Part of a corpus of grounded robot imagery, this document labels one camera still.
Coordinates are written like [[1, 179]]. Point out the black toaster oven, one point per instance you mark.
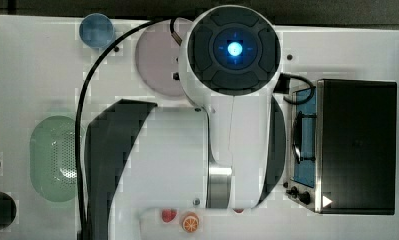
[[342, 147]]

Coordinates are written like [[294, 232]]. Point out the large toy strawberry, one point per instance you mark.
[[167, 215]]

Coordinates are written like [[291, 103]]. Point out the blue plastic cup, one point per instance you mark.
[[97, 31]]

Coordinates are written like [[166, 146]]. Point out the small toy strawberry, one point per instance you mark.
[[238, 211]]

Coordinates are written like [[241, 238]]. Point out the lilac round plate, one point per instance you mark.
[[156, 58]]

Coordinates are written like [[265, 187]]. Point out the green oval strainer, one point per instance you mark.
[[53, 171]]

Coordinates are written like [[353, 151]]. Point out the toy orange slice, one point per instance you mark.
[[190, 222]]

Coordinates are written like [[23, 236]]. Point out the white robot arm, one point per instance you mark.
[[215, 153]]

